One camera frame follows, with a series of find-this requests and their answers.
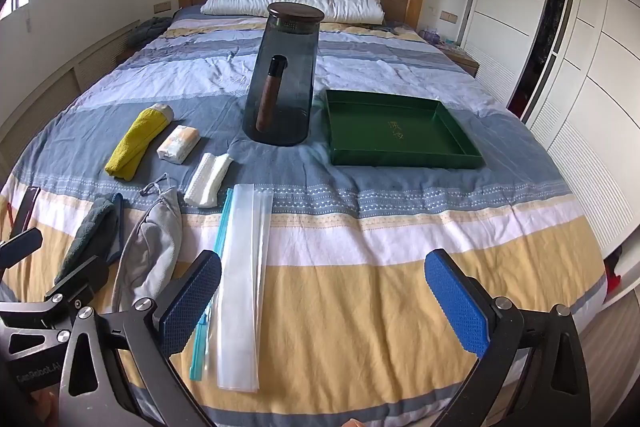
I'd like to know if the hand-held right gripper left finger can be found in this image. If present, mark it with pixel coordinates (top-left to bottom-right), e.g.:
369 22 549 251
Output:
59 249 222 427

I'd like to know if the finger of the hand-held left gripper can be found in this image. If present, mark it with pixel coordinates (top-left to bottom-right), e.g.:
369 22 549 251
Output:
45 256 109 309
0 227 43 273

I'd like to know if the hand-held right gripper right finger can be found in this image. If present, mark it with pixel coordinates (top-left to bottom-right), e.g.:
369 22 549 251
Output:
424 249 593 427

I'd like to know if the grey fluffy towel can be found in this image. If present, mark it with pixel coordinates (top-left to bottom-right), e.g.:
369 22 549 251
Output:
54 193 125 285

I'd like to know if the clear zip bag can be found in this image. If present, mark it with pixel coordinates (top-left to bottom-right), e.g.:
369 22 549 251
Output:
189 183 274 393

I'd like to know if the grey eye mask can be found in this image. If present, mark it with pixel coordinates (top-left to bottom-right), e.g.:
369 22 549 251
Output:
111 174 183 313

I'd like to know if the white cloth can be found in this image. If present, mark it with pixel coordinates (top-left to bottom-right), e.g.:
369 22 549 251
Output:
183 152 234 208

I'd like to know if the yellow towel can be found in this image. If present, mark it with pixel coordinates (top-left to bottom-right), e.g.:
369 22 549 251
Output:
104 104 173 182

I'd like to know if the tissue packet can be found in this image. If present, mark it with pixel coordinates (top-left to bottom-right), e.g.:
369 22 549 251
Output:
156 125 202 165

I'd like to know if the green tray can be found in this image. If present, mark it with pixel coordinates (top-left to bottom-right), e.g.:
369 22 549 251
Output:
324 88 487 170

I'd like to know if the striped blanket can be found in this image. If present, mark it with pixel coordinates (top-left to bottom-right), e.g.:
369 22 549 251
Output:
0 4 608 427

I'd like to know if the red cloth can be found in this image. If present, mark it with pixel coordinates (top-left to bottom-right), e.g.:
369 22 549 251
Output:
602 257 623 295

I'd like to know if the beige radiator cover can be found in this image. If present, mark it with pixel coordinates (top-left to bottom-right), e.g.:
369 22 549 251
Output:
0 19 141 168

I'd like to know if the wooden nightstand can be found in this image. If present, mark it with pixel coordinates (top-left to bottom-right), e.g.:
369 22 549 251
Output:
440 46 481 78

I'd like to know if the dark grey cushion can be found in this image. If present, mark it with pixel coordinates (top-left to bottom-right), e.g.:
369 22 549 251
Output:
127 17 173 50

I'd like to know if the smoked glass pitcher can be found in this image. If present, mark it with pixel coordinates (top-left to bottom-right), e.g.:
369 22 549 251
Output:
241 2 326 148

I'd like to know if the white wardrobe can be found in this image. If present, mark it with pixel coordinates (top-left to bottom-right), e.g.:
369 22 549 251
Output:
460 0 640 258

